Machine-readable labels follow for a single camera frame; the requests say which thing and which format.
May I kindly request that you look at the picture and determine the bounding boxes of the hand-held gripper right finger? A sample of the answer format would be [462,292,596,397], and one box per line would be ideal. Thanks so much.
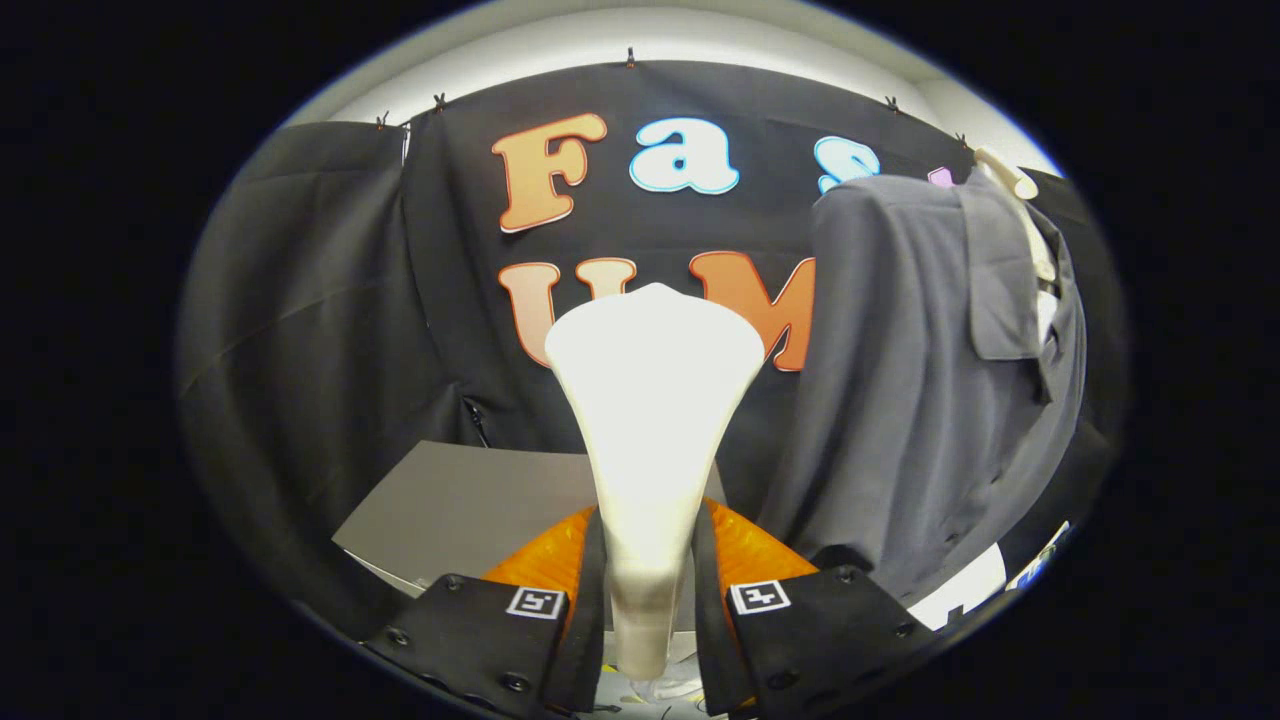
[690,498,936,716]

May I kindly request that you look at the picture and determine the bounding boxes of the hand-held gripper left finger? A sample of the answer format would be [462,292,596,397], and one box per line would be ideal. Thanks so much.
[362,505,609,716]

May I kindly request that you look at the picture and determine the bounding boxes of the grey button-up shirt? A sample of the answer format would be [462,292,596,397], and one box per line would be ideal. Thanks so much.
[760,170,1089,606]

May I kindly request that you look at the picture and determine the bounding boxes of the grey cabinet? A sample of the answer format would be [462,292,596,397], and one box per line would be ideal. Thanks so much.
[332,440,726,601]

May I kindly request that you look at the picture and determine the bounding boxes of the white printed sheet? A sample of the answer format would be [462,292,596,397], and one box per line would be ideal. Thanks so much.
[1008,520,1071,593]

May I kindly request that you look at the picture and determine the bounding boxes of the black backdrop cloth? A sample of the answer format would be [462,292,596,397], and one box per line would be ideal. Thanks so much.
[180,60,1126,641]

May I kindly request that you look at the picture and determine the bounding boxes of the cream mannequin torso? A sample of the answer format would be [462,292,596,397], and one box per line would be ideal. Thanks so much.
[905,145,1063,631]

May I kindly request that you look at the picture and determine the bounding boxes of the row of black cloth clips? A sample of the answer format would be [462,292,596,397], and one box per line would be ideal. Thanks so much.
[375,45,971,148]

